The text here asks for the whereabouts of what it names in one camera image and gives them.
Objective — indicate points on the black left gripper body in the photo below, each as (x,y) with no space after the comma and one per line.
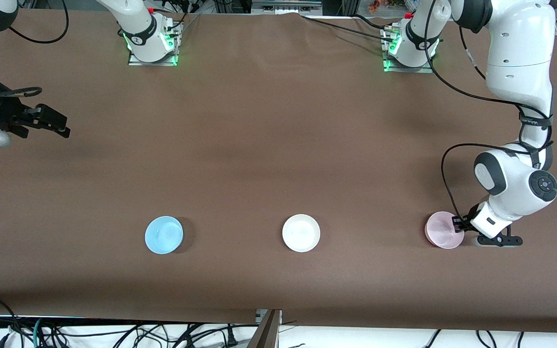
(467,220)

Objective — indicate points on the pink bowl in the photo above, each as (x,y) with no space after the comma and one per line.
(442,231)

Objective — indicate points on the blue bowl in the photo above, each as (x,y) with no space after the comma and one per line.
(163,235)

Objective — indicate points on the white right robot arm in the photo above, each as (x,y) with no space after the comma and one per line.
(138,29)

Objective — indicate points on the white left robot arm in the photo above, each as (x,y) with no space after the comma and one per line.
(515,48)

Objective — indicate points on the white bowl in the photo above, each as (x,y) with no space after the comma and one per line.
(300,233)

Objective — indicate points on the brown table cover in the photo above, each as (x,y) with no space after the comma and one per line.
(278,145)

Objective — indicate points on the brown angled beam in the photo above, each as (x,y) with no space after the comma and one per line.
(265,333)

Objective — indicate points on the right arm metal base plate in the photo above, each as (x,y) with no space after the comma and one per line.
(136,62)

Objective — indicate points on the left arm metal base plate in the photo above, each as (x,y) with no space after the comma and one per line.
(394,69)

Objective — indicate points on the grey metal rail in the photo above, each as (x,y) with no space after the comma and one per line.
(283,7)

